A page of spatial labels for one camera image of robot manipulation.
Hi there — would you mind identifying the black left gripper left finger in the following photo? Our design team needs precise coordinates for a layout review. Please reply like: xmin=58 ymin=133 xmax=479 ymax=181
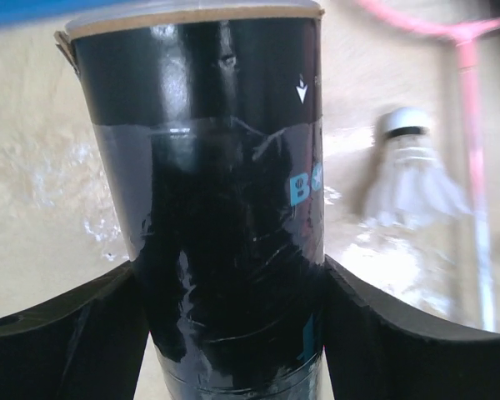
xmin=0 ymin=262 xmax=148 ymax=400

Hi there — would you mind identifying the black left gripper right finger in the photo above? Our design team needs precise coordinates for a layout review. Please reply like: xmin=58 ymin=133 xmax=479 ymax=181
xmin=324 ymin=257 xmax=500 ymax=400

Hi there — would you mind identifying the white feather shuttlecock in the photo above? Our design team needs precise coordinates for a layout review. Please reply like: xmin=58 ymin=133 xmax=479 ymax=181
xmin=362 ymin=107 xmax=471 ymax=229

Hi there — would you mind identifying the black shuttlecock tube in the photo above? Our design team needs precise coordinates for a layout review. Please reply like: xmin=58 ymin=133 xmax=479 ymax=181
xmin=55 ymin=1 xmax=326 ymax=399

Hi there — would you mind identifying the pink badminton racket left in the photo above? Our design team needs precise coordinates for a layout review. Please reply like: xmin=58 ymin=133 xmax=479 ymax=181
xmin=357 ymin=1 xmax=500 ymax=332

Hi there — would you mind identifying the blue shelf unit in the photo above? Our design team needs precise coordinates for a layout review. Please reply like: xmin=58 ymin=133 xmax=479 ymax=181
xmin=0 ymin=0 xmax=83 ymax=27

